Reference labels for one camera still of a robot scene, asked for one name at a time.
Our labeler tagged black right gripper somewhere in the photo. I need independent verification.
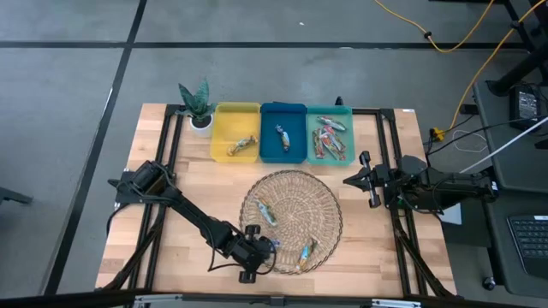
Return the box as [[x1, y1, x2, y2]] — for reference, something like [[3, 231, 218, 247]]
[[342, 151, 391, 210]]

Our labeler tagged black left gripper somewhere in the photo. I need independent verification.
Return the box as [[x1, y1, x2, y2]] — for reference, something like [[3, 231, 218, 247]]
[[222, 225, 277, 284]]

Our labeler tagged orange blue granola bar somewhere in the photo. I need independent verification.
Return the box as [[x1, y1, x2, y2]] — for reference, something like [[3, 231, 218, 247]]
[[295, 237, 320, 273]]

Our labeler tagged red teal granola bar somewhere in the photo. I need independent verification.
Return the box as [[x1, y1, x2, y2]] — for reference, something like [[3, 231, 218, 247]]
[[321, 125, 347, 153]]

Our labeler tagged red orange granola bar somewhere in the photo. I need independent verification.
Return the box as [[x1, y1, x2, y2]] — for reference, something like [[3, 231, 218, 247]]
[[311, 127, 327, 160]]

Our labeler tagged silver green granola bar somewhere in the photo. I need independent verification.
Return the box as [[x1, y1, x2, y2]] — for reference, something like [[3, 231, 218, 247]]
[[316, 115, 348, 133]]

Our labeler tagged blue white granola bar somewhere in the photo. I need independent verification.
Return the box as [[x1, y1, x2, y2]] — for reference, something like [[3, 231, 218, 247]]
[[274, 124, 292, 152]]

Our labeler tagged orange gold granola bar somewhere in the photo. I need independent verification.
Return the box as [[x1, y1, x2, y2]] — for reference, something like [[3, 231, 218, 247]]
[[226, 135, 259, 157]]

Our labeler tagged round woven straw mat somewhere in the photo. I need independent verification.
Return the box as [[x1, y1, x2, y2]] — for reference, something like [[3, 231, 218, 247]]
[[238, 169, 343, 275]]

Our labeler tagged teal plastic bin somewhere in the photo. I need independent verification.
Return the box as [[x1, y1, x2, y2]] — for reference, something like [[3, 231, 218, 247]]
[[305, 104, 356, 167]]

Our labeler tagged blue plastic bin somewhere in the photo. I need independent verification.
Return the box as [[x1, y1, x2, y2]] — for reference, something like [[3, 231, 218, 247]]
[[259, 102, 308, 164]]

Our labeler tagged white paper sheet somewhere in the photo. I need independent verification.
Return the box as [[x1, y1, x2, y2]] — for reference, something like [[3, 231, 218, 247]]
[[439, 204, 464, 227]]

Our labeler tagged yellow plastic bin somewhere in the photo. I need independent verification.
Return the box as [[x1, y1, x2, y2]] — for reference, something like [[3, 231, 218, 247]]
[[209, 101, 262, 164]]

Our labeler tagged white plant pot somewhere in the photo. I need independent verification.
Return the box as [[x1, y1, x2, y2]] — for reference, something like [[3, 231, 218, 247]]
[[189, 113, 215, 138]]

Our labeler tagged black laptop desk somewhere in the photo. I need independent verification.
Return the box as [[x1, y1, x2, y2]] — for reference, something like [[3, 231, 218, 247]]
[[481, 190, 548, 299]]

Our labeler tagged white rod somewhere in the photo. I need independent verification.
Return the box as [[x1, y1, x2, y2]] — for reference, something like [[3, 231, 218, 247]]
[[460, 127, 548, 174]]

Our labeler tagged green snake plant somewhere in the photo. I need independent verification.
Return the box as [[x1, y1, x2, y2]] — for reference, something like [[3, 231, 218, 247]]
[[177, 79, 218, 119]]

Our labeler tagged black side desk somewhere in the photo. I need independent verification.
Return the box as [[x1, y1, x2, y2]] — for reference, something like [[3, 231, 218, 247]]
[[472, 80, 548, 193]]

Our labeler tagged black laptop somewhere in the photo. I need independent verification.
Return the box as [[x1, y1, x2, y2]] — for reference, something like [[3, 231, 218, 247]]
[[506, 215, 548, 280]]

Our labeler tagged black power adapter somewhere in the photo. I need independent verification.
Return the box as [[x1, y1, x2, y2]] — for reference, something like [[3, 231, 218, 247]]
[[508, 87, 541, 127]]

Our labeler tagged black stand leg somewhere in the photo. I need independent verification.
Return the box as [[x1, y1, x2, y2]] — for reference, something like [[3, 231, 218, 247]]
[[487, 0, 548, 98]]

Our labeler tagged black front beam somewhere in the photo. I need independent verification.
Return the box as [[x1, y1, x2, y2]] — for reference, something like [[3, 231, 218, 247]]
[[0, 289, 548, 308]]

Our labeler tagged black chair leg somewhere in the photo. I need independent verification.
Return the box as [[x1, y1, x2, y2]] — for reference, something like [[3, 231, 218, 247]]
[[0, 187, 34, 207]]

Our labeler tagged white cable loop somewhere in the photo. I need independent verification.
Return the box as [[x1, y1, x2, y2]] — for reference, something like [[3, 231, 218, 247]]
[[452, 129, 489, 154]]

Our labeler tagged silver metal bracket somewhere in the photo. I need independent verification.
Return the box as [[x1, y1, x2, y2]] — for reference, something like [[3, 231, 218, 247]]
[[371, 298, 423, 308], [134, 293, 184, 308]]

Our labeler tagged yellow cable on floor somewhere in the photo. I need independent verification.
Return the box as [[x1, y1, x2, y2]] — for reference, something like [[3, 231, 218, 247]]
[[373, 0, 496, 54]]

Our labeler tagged black aluminium table frame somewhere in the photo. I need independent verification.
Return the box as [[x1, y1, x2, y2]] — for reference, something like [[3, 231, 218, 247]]
[[100, 102, 456, 299]]

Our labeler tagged yellow hanging cable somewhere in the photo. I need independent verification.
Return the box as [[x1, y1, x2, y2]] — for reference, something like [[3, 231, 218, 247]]
[[447, 0, 548, 132]]

